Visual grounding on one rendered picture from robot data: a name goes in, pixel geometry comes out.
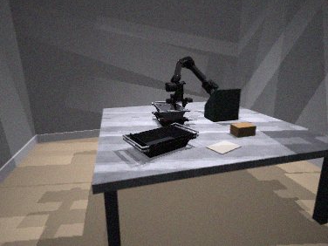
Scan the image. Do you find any white flat square pad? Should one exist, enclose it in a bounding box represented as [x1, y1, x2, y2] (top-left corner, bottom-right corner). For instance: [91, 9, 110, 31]
[207, 140, 242, 154]

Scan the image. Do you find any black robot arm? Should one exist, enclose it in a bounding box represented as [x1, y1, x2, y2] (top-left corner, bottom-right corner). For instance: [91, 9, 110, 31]
[165, 57, 219, 96]

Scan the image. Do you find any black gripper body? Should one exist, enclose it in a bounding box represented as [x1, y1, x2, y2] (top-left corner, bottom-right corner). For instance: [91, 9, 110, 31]
[166, 91, 193, 104]

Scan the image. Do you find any small brown box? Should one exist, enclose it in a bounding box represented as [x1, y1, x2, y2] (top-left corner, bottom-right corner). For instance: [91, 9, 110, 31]
[229, 122, 256, 138]

